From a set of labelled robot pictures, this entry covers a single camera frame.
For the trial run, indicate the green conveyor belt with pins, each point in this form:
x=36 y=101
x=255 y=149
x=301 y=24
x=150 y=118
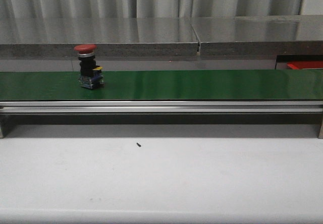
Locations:
x=167 y=85

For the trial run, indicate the left grey stone slab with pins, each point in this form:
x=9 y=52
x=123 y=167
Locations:
x=114 y=37

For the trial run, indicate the grey stone slab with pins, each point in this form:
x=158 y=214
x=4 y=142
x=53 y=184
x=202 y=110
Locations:
x=114 y=37
x=264 y=35

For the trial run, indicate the red plastic tray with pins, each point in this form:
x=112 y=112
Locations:
x=305 y=65

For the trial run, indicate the right grey stone slab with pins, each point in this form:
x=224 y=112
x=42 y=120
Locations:
x=264 y=35

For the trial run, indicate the right steel conveyor leg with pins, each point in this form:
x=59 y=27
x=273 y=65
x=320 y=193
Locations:
x=318 y=125

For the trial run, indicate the aluminium conveyor frame rail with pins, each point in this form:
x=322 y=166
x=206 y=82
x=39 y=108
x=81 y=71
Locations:
x=163 y=107

